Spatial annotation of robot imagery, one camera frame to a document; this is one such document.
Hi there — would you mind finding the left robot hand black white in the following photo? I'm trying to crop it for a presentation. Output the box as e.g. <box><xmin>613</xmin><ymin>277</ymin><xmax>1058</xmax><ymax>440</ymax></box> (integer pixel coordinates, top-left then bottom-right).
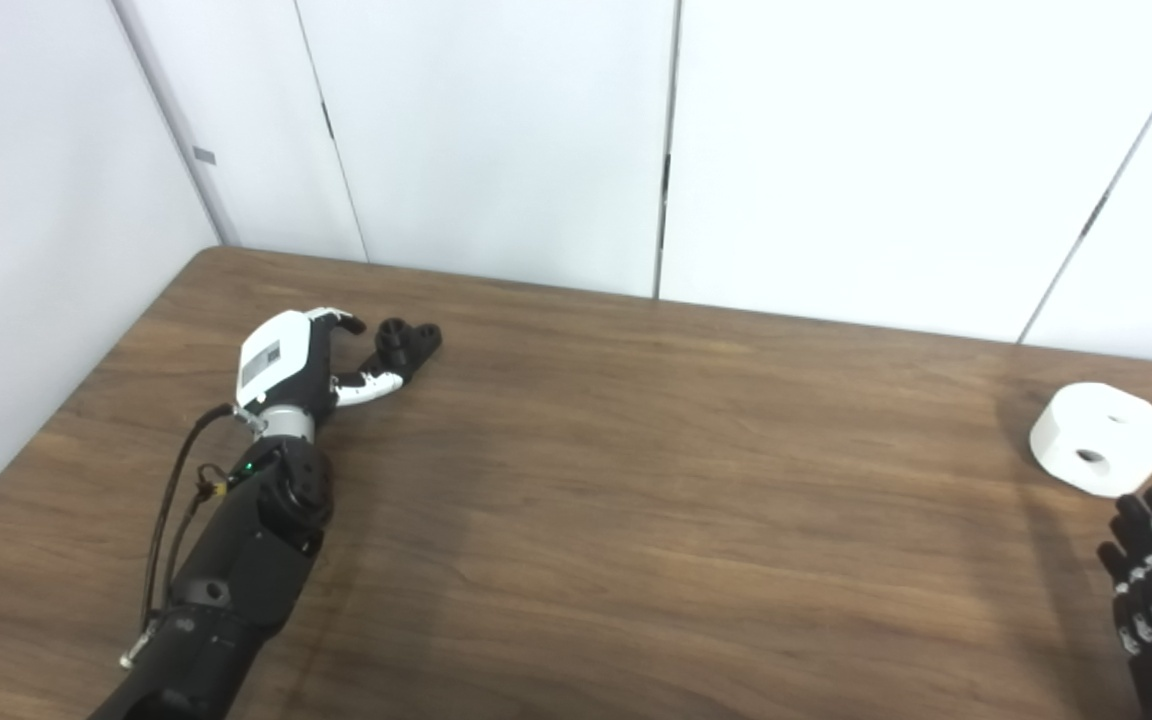
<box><xmin>236</xmin><ymin>308</ymin><xmax>407</xmax><ymax>421</ymax></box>

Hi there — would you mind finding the round white piece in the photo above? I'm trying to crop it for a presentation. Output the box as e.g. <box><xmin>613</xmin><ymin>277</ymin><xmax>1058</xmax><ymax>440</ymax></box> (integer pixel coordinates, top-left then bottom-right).
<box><xmin>1029</xmin><ymin>382</ymin><xmax>1152</xmax><ymax>498</ymax></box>

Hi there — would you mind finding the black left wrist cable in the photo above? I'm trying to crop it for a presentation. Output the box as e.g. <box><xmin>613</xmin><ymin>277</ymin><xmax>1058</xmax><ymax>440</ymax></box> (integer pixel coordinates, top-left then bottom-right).
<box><xmin>139</xmin><ymin>403</ymin><xmax>262</xmax><ymax>636</ymax></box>

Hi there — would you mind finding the thin left arm wire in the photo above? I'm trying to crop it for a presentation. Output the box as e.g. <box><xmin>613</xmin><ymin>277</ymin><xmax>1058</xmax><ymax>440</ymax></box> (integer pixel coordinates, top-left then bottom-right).
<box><xmin>158</xmin><ymin>462</ymin><xmax>232</xmax><ymax>611</ymax></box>

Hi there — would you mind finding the black flanged holder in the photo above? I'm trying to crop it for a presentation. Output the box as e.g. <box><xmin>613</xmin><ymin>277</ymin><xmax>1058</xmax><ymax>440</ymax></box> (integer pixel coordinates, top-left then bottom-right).
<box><xmin>360</xmin><ymin>318</ymin><xmax>443</xmax><ymax>386</ymax></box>

